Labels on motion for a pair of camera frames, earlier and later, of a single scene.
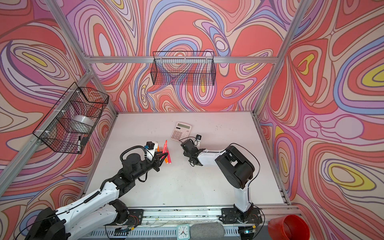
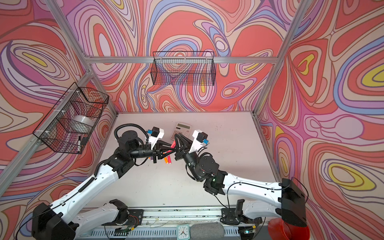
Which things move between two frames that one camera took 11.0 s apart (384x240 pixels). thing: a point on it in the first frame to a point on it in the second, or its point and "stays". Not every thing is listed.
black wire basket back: (185, 68) stays
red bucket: (289, 227) stays
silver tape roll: (82, 122) stays
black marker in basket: (79, 145) stays
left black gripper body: (156, 161) to (156, 152)
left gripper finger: (163, 158) to (164, 149)
